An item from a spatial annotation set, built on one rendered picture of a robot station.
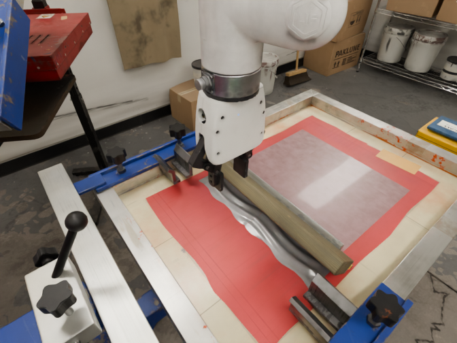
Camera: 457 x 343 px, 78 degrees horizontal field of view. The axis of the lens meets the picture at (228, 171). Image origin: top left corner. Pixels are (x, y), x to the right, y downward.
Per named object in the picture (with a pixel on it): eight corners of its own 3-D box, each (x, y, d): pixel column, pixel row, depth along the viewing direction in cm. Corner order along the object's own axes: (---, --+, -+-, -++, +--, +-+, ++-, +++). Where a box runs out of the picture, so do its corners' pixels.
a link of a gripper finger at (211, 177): (207, 168, 41) (208, 199, 45) (224, 160, 42) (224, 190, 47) (194, 157, 43) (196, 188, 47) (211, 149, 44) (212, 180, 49)
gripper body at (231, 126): (216, 101, 32) (217, 173, 40) (279, 78, 37) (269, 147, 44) (181, 78, 36) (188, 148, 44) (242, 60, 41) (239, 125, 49)
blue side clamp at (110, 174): (198, 150, 84) (196, 129, 79) (208, 158, 81) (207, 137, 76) (96, 196, 70) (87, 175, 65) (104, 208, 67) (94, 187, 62)
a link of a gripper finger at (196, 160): (183, 156, 38) (200, 175, 42) (224, 117, 39) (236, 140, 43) (178, 151, 39) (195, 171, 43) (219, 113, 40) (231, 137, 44)
